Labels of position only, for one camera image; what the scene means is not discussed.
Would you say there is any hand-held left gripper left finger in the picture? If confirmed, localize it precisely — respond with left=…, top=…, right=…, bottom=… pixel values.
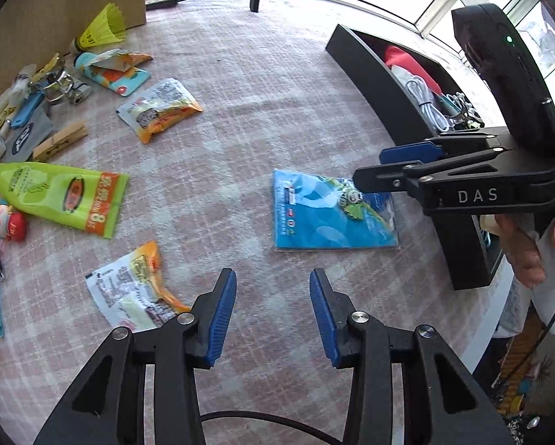
left=34, top=268, right=238, bottom=445

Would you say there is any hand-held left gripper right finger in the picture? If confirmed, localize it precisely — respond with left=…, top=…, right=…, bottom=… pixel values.
left=309, top=268, right=514, bottom=445

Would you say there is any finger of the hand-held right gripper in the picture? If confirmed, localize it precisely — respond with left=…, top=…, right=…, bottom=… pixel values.
left=379, top=133, right=493, bottom=166
left=353, top=146, right=516, bottom=194

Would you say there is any blue face mask packet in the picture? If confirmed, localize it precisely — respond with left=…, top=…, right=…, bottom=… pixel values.
left=272, top=170, right=399, bottom=251

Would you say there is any black rectangular tray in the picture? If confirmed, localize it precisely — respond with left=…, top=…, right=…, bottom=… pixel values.
left=326, top=23, right=510, bottom=290

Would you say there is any orange silver snack packet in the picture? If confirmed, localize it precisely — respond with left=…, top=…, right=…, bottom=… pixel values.
left=116, top=79, right=203, bottom=144
left=86, top=241, right=191, bottom=330

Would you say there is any pink plaid covered desktop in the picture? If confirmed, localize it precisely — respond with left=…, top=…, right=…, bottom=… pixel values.
left=0, top=0, right=528, bottom=445

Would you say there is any person's right hand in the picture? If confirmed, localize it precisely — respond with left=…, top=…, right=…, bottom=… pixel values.
left=493, top=204, right=555, bottom=288

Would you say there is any red cloth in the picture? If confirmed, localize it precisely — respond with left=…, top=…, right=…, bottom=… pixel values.
left=383, top=45, right=441, bottom=94

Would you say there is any person's white fleece clothing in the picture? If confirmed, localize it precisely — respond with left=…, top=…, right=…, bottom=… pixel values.
left=495, top=241, right=555, bottom=337

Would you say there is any green squeeze tube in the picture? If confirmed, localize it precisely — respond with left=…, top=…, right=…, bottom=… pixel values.
left=0, top=162, right=130, bottom=240

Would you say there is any small red toy figurine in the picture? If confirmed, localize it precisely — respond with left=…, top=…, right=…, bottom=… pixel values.
left=0, top=200, right=29, bottom=242

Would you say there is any wooden clothespin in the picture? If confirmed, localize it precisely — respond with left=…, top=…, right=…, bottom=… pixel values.
left=33, top=122, right=88, bottom=161

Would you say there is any grey flat pouch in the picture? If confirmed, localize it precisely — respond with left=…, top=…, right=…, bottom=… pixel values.
left=1, top=111, right=56, bottom=163

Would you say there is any teal fruit print tube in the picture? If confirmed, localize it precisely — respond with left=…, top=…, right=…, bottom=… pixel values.
left=73, top=51, right=153, bottom=96

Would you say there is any small metal clip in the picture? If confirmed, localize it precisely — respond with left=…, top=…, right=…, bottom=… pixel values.
left=41, top=70, right=93, bottom=105

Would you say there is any blue plastic tag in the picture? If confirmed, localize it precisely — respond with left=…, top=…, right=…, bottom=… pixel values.
left=6, top=93, right=46, bottom=128

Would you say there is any yellow plastic strip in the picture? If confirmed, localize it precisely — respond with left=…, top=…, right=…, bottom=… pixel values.
left=0, top=53, right=60, bottom=126

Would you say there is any white plastic packet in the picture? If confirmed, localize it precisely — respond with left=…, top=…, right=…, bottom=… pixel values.
left=13, top=65, right=37, bottom=98

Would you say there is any yellow shuttlecock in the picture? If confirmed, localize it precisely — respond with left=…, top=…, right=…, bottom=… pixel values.
left=70, top=4, right=126, bottom=54

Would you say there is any large light wooden board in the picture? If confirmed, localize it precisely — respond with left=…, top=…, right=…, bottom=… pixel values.
left=0, top=0, right=147, bottom=116

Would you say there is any green frog keychain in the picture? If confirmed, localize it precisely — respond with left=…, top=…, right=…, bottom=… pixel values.
left=340, top=184, right=394, bottom=229

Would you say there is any white coiled cable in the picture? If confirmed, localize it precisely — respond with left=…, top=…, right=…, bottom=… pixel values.
left=404, top=78, right=449, bottom=135

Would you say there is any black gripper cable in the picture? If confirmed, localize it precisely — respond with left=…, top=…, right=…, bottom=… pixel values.
left=198, top=409, right=343, bottom=445

